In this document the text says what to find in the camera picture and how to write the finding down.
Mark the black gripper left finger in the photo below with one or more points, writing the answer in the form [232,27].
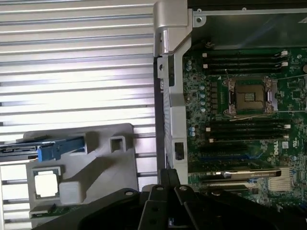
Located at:
[153,208]

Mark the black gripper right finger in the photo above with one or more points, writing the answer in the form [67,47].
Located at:
[183,210]

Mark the disk in blue carrier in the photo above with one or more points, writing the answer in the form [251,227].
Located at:
[48,148]

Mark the black short expansion slot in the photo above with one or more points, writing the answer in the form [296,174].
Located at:
[223,188]

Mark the grey plastic parts rack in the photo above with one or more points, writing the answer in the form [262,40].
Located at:
[108,167]

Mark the blue expansion slot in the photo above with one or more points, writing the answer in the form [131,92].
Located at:
[230,158]

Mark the black long expansion slot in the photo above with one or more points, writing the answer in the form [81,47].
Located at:
[223,148]

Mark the green RAM stick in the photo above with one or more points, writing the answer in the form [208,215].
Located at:
[60,210]

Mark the RAM slot white clips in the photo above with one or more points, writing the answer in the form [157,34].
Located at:
[247,129]
[239,65]
[247,140]
[239,55]

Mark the RAM slot black clips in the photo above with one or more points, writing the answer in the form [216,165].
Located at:
[239,70]
[239,60]
[247,123]
[247,134]

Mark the silver finned heat sink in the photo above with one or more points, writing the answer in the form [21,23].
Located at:
[281,179]

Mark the silver open PC case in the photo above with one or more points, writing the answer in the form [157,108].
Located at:
[177,105]

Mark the silver CPU chip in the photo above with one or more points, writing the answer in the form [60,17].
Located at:
[46,184]

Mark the metal CPU socket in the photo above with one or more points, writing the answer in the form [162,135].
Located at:
[250,95]

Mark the green Dell motherboard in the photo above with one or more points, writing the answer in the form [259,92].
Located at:
[283,103]

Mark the round coin cell battery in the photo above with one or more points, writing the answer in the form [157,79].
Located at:
[304,68]

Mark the white metal frame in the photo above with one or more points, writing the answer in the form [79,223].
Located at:
[2,196]

